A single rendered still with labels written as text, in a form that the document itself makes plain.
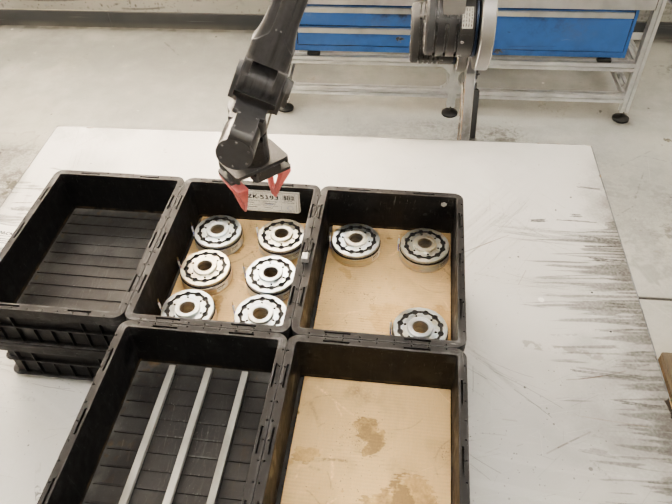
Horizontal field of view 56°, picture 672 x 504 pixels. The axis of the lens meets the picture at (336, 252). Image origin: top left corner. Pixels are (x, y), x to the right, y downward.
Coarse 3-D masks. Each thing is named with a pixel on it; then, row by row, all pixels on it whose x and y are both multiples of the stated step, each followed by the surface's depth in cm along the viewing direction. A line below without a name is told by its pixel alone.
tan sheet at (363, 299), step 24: (384, 240) 139; (336, 264) 134; (384, 264) 134; (336, 288) 129; (360, 288) 129; (384, 288) 129; (408, 288) 129; (432, 288) 129; (336, 312) 125; (360, 312) 125; (384, 312) 125
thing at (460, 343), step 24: (336, 192) 136; (360, 192) 135; (384, 192) 135; (408, 192) 135; (432, 192) 134; (456, 216) 129; (312, 240) 125; (456, 240) 125; (312, 264) 121; (336, 336) 108; (360, 336) 108; (384, 336) 108
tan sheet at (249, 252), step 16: (240, 224) 144; (304, 224) 143; (256, 240) 140; (240, 256) 136; (256, 256) 136; (240, 272) 133; (176, 288) 130; (240, 288) 130; (224, 304) 127; (224, 320) 124
